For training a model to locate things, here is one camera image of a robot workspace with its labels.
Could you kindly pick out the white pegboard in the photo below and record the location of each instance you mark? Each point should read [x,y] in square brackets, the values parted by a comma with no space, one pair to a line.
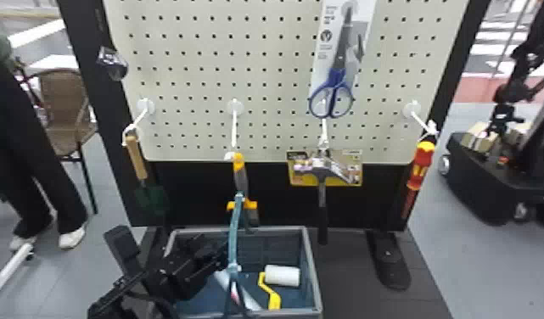
[254,67]

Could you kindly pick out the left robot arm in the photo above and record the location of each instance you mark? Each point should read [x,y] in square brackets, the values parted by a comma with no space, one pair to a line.
[120,296]

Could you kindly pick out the yellow black clamp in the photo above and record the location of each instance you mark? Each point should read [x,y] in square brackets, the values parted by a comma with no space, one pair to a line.
[239,162]

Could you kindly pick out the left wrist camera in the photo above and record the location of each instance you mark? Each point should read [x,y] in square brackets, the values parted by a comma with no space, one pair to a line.
[122,247]

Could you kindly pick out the blue basket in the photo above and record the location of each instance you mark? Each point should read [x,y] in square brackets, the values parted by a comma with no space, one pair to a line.
[294,249]

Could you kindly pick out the blue scissors on card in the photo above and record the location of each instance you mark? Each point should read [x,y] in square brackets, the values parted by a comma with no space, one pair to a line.
[336,84]

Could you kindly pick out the white metal frame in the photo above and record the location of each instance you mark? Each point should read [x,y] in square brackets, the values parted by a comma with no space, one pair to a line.
[4,271]

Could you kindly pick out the red yellow screwdriver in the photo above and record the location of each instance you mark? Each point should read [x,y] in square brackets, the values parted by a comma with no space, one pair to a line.
[421,165]

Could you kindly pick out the hammer on yellow card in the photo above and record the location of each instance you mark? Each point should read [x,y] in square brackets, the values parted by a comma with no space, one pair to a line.
[325,168]

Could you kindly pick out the brown chair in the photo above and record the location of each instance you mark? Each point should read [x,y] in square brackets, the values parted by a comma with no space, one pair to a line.
[66,111]

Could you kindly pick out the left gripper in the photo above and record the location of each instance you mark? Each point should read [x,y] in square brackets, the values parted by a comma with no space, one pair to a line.
[180,276]

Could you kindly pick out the blue hand saw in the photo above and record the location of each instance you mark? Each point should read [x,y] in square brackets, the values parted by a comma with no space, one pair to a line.
[233,240]

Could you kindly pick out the person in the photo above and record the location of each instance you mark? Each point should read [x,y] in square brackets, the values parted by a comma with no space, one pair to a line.
[17,147]

